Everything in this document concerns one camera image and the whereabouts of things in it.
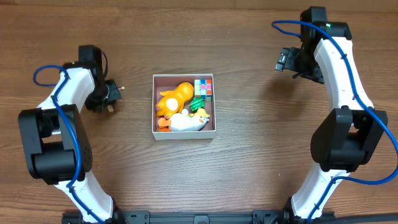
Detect green round plastic toy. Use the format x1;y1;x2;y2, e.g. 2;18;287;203
190;98;205;113

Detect white plush duck orange feet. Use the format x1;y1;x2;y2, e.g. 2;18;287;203
157;108;211;132

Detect orange plastic cat figure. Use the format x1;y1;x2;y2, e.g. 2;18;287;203
155;82;194;119

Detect black mounting rail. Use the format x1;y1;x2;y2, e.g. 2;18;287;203
62;210;397;224

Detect white wooden rattle drum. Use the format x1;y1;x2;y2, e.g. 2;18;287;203
107;86;125;113

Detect white cardboard box pink interior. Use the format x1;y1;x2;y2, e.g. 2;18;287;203
152;73;216;140

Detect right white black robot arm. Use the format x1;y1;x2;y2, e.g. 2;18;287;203
275;21;397;223

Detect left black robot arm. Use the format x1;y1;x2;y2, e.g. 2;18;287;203
18;60;126;223

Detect colourful puzzle cube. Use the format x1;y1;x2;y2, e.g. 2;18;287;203
194;79;213;101

